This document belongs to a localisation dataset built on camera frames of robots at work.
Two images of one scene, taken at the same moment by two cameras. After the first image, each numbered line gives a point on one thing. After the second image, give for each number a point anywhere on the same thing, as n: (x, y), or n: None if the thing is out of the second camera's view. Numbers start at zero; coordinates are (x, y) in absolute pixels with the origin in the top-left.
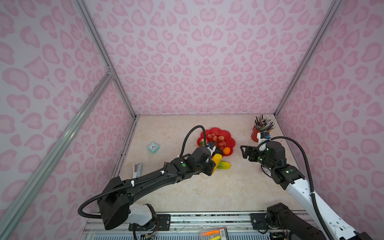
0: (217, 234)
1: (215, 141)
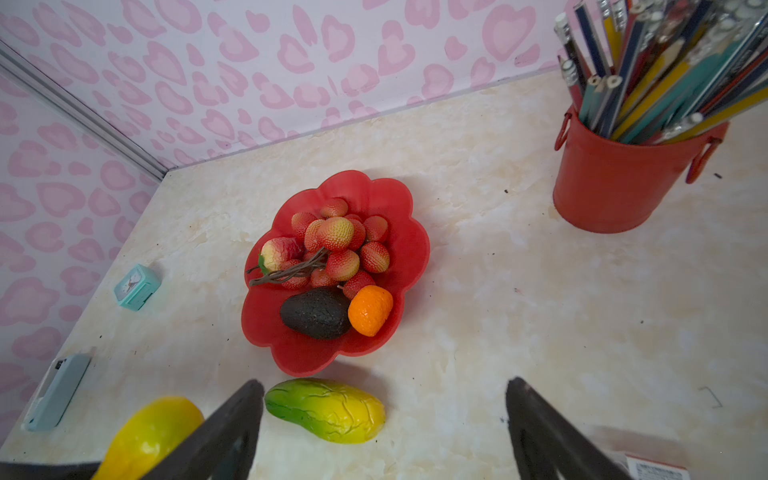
0: None
1: (338, 249)
